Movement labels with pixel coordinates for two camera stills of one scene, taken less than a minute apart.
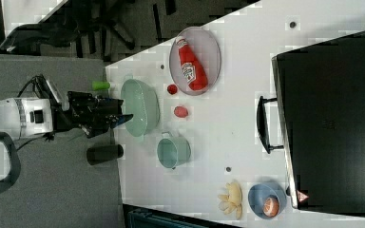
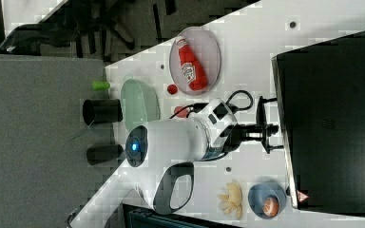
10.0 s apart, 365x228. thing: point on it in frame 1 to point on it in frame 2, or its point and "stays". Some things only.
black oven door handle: (263, 124) stays
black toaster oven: (331, 101) stays
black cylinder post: (103, 154) stays
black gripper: (87, 112) to (239, 134)
